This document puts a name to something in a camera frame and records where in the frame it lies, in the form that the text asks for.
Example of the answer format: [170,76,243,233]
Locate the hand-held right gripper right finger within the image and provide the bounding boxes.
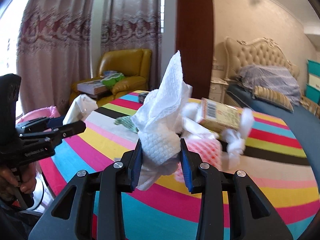
[179,138,293,240]

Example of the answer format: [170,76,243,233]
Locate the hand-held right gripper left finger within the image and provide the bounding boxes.
[27,138,144,240]

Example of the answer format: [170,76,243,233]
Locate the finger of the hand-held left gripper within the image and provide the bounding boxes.
[15,116,63,131]
[17,120,87,147]

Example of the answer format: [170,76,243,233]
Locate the white plastic bag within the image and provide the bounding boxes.
[62,94,98,125]

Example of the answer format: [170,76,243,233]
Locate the white paper tissue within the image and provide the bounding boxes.
[130,50,193,191]

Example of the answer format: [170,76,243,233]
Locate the yellow medicine box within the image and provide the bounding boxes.
[200,97,242,132]

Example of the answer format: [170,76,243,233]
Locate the person's left hand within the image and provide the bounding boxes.
[0,164,37,202]

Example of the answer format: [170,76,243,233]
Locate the pink bin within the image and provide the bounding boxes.
[16,106,62,128]

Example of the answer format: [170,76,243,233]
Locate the pink foam fruit net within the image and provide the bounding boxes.
[175,137,222,183]

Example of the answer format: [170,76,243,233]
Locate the crumpled white paper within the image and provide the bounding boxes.
[181,117,219,140]

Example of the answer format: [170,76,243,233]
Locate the green patterned packet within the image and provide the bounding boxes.
[114,116,139,133]

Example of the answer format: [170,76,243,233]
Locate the flat white cardboard box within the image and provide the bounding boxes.
[77,79,110,93]

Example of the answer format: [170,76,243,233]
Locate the green bag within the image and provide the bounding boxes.
[102,73,125,90]

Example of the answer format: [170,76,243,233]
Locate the pink lace curtain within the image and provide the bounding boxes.
[16,0,100,115]
[100,0,163,98]

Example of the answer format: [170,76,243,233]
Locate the yellow leather armchair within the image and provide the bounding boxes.
[69,49,152,107]

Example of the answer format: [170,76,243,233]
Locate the cream nightstand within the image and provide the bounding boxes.
[209,57,229,100]

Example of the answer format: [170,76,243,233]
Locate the striped pillow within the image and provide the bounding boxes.
[252,85,294,112]

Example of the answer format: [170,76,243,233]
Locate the blue bed mattress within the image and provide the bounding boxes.
[226,84,320,160]

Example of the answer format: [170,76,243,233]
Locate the grey blue blanket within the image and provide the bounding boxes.
[236,64,302,105]

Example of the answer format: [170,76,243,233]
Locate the brown wooden pillar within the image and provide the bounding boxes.
[176,0,214,99]

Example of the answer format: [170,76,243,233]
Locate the cream tufted headboard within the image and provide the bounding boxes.
[224,36,300,85]

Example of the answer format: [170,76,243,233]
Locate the teal storage boxes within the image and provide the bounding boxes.
[306,59,320,101]

